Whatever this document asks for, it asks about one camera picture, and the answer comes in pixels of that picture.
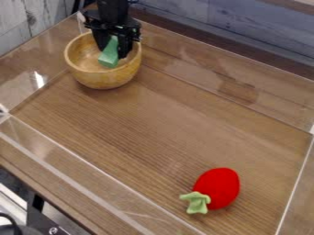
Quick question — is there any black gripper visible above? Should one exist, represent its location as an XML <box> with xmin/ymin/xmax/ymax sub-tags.
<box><xmin>83</xmin><ymin>0</ymin><xmax>142</xmax><ymax>59</ymax></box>

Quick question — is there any green rectangular block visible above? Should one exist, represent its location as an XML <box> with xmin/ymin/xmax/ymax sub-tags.
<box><xmin>98</xmin><ymin>36</ymin><xmax>119</xmax><ymax>68</ymax></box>

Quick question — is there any brown wooden bowl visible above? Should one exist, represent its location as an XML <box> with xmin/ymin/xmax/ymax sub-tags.
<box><xmin>64</xmin><ymin>31</ymin><xmax>142</xmax><ymax>90</ymax></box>

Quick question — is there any red plush strawberry toy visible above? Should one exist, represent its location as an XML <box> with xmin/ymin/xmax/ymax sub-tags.
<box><xmin>179</xmin><ymin>168</ymin><xmax>241</xmax><ymax>214</ymax></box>

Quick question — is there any clear acrylic tray wall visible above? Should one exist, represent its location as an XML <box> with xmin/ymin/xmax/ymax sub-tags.
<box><xmin>0</xmin><ymin>105</ymin><xmax>204</xmax><ymax>235</ymax></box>

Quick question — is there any black cable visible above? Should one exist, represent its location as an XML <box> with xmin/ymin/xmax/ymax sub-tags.
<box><xmin>0</xmin><ymin>212</ymin><xmax>23</xmax><ymax>235</ymax></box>

